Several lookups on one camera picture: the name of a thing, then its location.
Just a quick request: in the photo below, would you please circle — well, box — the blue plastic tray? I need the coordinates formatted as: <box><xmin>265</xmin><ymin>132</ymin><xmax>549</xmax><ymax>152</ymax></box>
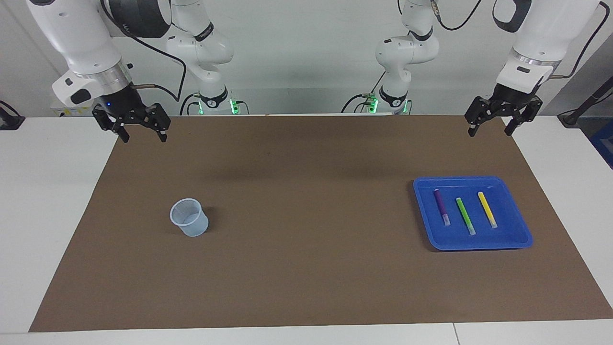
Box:
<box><xmin>413</xmin><ymin>176</ymin><xmax>534</xmax><ymax>251</ymax></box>

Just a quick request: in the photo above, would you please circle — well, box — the purple pen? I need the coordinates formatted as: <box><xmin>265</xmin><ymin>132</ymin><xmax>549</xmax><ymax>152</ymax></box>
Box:
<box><xmin>433</xmin><ymin>189</ymin><xmax>451</xmax><ymax>227</ymax></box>

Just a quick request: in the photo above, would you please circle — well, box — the black left arm base cable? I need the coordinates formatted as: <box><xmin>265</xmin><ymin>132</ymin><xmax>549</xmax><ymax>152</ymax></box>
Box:
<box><xmin>341</xmin><ymin>69</ymin><xmax>386</xmax><ymax>114</ymax></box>

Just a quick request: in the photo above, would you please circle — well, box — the yellow pen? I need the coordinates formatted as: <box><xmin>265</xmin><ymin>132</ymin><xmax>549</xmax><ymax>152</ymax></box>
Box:
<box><xmin>477</xmin><ymin>191</ymin><xmax>499</xmax><ymax>229</ymax></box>

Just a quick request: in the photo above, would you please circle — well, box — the black right arm base cable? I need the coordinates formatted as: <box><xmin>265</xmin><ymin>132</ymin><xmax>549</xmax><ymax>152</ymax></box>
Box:
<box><xmin>180</xmin><ymin>92</ymin><xmax>203</xmax><ymax>116</ymax></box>

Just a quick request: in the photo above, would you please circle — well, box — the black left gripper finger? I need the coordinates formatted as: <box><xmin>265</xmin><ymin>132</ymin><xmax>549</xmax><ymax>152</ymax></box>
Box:
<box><xmin>465</xmin><ymin>97</ymin><xmax>501</xmax><ymax>137</ymax></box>
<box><xmin>505</xmin><ymin>98</ymin><xmax>543</xmax><ymax>136</ymax></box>

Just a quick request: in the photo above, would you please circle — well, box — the black stand pole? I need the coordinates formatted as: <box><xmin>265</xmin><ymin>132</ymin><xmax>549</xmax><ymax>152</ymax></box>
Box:
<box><xmin>558</xmin><ymin>76</ymin><xmax>613</xmax><ymax>127</ymax></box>

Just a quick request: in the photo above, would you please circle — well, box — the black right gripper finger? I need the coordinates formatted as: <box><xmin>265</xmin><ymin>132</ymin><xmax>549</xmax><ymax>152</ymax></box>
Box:
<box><xmin>92</xmin><ymin>108</ymin><xmax>130</xmax><ymax>143</ymax></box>
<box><xmin>141</xmin><ymin>103</ymin><xmax>171</xmax><ymax>143</ymax></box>

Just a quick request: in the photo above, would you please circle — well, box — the brown table mat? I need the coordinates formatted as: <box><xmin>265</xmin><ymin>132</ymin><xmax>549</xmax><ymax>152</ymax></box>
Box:
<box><xmin>29</xmin><ymin>114</ymin><xmax>613</xmax><ymax>332</ymax></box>

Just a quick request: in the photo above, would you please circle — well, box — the translucent plastic cup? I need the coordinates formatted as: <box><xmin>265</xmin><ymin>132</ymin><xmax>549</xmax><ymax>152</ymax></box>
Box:
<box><xmin>170</xmin><ymin>198</ymin><xmax>209</xmax><ymax>237</ymax></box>

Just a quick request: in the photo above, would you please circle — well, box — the green pen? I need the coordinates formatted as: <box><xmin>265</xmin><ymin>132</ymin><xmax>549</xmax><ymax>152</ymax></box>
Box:
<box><xmin>455</xmin><ymin>197</ymin><xmax>477</xmax><ymax>236</ymax></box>

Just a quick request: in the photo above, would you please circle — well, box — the black arm base cable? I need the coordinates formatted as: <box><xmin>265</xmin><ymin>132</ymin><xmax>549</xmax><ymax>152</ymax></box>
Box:
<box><xmin>341</xmin><ymin>69</ymin><xmax>386</xmax><ymax>114</ymax></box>
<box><xmin>180</xmin><ymin>92</ymin><xmax>203</xmax><ymax>116</ymax></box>

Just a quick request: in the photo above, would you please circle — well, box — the white box with yellow labels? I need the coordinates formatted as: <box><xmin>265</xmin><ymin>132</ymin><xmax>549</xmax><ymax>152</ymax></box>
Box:
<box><xmin>51</xmin><ymin>102</ymin><xmax>96</xmax><ymax>117</ymax></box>

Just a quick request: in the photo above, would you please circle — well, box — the blue crate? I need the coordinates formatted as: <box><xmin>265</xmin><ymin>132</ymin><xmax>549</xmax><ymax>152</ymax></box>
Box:
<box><xmin>590</xmin><ymin>120</ymin><xmax>613</xmax><ymax>169</ymax></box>

